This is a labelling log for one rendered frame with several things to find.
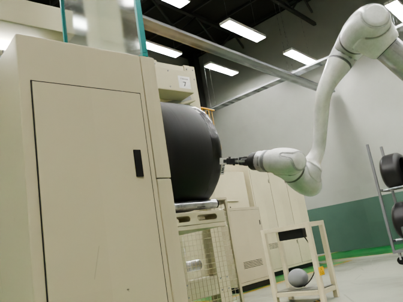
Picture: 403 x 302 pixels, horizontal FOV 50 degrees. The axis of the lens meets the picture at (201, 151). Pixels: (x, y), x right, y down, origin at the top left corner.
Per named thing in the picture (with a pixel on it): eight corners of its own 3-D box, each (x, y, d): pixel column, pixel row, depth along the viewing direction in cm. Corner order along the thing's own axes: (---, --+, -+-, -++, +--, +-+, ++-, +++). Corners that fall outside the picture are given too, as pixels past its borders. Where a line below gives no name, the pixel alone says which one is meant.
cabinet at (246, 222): (240, 293, 628) (225, 208, 655) (211, 295, 663) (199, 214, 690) (273, 283, 695) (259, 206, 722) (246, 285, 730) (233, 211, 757)
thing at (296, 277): (325, 302, 425) (307, 222, 443) (274, 305, 463) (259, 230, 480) (340, 296, 451) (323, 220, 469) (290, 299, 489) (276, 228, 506)
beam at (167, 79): (105, 81, 230) (102, 55, 233) (85, 98, 249) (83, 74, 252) (195, 93, 269) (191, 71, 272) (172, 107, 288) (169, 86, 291)
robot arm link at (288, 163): (257, 166, 168) (276, 182, 175) (289, 166, 156) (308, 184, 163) (267, 142, 172) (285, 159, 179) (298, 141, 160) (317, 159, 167)
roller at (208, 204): (153, 210, 194) (158, 214, 190) (155, 201, 193) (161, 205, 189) (212, 205, 216) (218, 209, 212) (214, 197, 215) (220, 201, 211)
